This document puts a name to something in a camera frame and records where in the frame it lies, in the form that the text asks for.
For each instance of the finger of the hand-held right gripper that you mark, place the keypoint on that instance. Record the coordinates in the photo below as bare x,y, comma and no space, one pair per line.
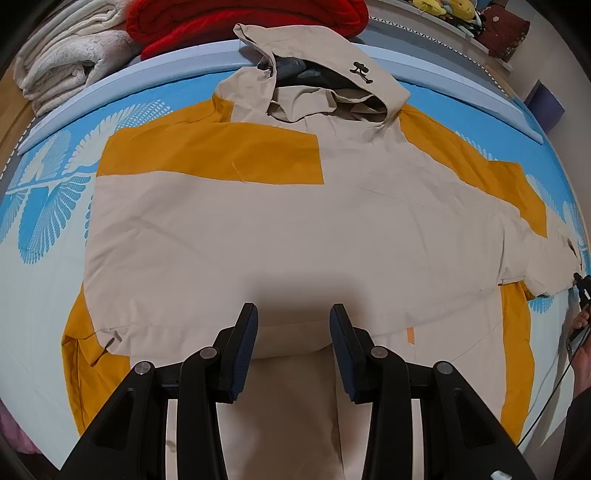
585,288

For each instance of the red fluffy blanket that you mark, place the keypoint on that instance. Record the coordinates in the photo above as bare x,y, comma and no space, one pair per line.
221,18

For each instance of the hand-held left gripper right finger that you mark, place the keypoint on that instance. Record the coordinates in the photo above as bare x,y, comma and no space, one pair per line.
340,344

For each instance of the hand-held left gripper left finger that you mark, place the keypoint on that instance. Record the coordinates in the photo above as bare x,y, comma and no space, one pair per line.
247,341

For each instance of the pink cloth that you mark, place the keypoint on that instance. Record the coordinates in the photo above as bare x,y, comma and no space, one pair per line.
14,429

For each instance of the beige and yellow hooded jacket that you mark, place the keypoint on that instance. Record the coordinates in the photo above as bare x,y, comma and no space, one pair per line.
286,230

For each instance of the person's right forearm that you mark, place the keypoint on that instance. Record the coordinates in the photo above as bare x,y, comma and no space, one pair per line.
577,429

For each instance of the yellow plush toy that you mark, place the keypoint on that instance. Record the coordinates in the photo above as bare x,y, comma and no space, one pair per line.
429,4
461,8

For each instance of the folded white fleece blanket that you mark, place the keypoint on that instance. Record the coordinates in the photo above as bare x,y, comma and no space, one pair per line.
64,55

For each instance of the blue patterned bed sheet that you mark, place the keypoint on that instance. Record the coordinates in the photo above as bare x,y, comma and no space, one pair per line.
46,207

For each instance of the dark red cushion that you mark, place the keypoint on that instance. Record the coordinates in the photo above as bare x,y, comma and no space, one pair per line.
505,30

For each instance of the white bed headboard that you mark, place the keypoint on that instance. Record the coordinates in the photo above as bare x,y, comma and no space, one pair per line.
443,41

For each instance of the person's right hand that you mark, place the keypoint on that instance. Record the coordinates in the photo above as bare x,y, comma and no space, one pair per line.
585,357

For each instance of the purple box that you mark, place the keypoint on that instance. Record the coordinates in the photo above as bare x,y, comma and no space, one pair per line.
547,104

